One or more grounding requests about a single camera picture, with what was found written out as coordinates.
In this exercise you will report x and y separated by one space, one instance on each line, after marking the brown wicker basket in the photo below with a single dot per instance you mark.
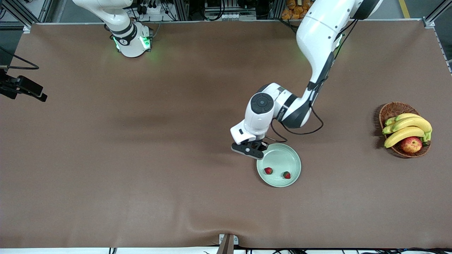
393 110

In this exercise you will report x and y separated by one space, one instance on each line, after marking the red apple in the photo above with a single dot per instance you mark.
411 145

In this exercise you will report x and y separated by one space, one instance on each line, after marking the red strawberry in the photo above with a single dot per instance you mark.
286 175
268 170

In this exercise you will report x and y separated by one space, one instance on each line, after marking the orange bread rolls pile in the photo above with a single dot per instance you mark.
295 12

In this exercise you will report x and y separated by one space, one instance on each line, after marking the aluminium corner frame post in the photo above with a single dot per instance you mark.
27 29
428 22

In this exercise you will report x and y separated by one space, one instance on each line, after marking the white metal bracket plate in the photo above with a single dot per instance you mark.
236 240

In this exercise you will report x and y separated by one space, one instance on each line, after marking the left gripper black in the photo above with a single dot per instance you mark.
261 143

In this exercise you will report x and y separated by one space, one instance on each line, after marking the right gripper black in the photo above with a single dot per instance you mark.
7 87

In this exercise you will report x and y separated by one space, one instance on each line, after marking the pale green round plate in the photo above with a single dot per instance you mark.
282 162

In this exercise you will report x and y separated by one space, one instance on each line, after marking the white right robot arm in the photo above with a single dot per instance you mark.
130 42

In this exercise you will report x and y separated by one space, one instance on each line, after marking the grey mounting bar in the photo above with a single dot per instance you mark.
226 247

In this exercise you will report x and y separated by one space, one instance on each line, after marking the yellow banana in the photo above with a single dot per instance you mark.
402 134
413 122
406 115

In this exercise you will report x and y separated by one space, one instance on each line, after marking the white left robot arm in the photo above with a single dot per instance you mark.
317 35

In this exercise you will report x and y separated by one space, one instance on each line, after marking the white power strip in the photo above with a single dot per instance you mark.
152 10

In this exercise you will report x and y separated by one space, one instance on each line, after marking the white terminal block row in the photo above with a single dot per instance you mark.
233 16

